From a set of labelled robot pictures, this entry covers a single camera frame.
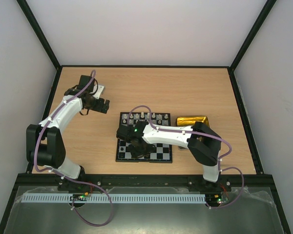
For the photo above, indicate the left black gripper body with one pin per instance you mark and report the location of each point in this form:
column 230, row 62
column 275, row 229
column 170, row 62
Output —
column 99, row 107

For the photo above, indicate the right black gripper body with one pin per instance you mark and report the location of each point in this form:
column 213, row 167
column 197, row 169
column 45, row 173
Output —
column 138, row 150

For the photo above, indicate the gold metal tin tray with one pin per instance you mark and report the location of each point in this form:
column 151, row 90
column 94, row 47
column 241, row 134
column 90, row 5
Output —
column 191, row 120

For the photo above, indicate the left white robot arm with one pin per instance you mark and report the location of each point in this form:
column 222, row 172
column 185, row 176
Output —
column 45, row 148

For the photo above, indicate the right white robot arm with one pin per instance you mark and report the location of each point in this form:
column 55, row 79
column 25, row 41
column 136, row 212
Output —
column 203, row 143

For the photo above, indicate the black white chessboard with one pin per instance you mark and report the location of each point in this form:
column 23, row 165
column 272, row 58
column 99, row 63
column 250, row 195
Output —
column 164, row 151

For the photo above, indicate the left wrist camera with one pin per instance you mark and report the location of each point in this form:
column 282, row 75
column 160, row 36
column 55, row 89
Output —
column 97, row 91

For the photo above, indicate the white slotted cable duct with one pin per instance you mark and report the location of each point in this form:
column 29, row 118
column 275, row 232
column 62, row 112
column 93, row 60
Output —
column 115, row 198

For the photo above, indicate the black mounting rail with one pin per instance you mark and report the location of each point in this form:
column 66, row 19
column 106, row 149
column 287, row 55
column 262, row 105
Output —
column 194, row 183

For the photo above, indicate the black frame enclosure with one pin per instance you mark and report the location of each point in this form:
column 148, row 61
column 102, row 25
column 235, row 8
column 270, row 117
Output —
column 260, row 178

